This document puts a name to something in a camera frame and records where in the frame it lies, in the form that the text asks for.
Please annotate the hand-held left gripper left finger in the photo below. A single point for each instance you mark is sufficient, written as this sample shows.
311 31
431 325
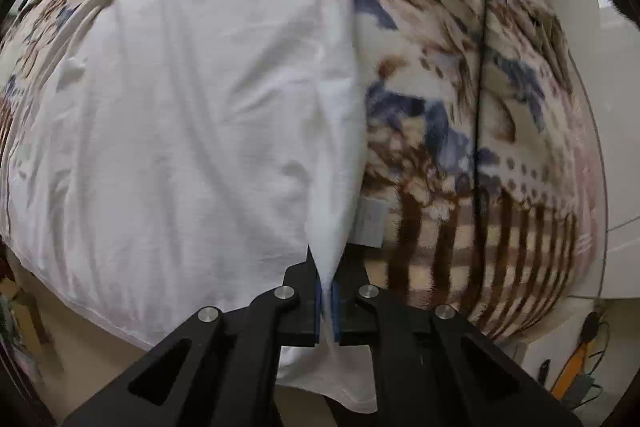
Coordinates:
316 307

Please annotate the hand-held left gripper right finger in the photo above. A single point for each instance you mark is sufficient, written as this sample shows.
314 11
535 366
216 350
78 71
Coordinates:
335 307

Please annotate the wooden furniture frame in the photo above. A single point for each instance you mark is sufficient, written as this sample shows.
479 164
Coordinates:
25 307

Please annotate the white t-shirt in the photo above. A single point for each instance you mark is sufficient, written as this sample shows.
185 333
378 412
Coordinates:
190 132

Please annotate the floral patterned fleece blanket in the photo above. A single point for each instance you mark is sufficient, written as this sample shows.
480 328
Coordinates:
430 72

